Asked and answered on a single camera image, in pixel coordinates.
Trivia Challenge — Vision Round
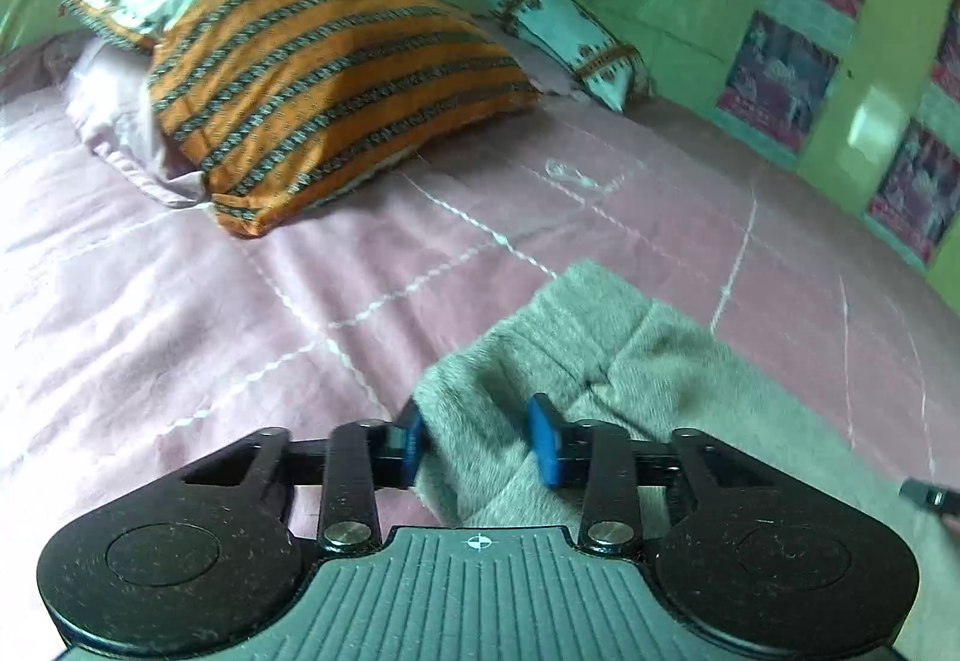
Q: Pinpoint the grey fuzzy towel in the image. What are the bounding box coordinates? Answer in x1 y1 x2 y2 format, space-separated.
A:
412 260 960 661

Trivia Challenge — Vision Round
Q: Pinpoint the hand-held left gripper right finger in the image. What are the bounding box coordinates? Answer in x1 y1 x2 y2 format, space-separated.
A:
526 394 777 554

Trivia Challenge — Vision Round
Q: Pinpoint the white patterned pillow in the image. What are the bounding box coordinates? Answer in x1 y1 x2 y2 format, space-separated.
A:
471 0 650 113

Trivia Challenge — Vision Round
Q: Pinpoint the pink pillow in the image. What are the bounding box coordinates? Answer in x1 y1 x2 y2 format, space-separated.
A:
63 37 206 209

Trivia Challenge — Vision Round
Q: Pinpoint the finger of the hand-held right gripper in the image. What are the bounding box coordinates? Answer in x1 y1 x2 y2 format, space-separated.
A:
898 477 960 521

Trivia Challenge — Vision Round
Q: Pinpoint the pink quilted bedspread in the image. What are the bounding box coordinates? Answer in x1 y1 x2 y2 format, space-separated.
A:
0 27 960 661

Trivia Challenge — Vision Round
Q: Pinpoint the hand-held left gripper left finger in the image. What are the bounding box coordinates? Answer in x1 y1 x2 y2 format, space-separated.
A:
182 397 427 551

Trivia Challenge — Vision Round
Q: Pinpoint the orange striped pillow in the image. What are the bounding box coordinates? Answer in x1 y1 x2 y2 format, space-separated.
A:
58 0 542 239

